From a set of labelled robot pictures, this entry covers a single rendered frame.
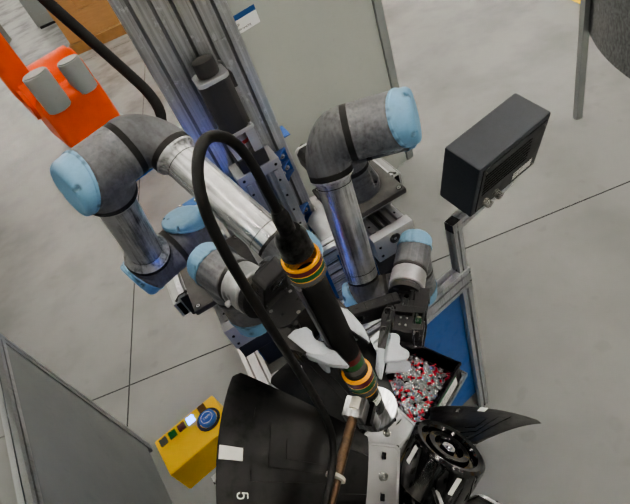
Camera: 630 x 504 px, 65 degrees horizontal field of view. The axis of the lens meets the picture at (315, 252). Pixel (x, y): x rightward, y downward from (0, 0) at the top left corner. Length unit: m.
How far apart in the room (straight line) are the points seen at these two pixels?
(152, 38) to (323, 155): 0.55
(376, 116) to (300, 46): 1.67
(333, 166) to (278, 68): 1.60
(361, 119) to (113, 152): 0.47
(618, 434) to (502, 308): 0.68
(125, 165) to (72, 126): 3.46
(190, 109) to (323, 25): 1.40
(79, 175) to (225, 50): 0.57
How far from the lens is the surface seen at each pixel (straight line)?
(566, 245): 2.70
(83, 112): 4.45
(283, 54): 2.57
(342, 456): 0.69
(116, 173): 0.99
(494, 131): 1.30
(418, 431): 0.81
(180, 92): 1.38
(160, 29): 1.34
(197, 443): 1.17
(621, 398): 2.27
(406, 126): 0.97
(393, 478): 0.82
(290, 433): 0.72
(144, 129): 1.01
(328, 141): 0.98
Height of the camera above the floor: 2.00
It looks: 43 degrees down
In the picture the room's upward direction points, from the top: 25 degrees counter-clockwise
